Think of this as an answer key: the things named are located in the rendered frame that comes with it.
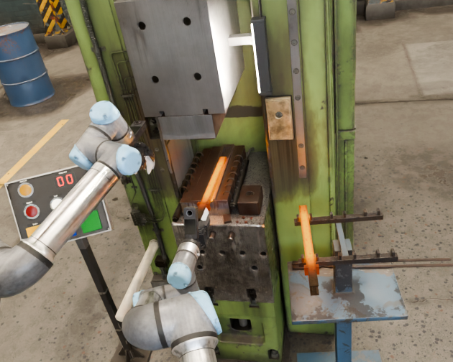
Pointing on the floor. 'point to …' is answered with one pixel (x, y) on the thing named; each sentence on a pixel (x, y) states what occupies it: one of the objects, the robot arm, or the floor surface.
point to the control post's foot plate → (130, 355)
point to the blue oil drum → (19, 64)
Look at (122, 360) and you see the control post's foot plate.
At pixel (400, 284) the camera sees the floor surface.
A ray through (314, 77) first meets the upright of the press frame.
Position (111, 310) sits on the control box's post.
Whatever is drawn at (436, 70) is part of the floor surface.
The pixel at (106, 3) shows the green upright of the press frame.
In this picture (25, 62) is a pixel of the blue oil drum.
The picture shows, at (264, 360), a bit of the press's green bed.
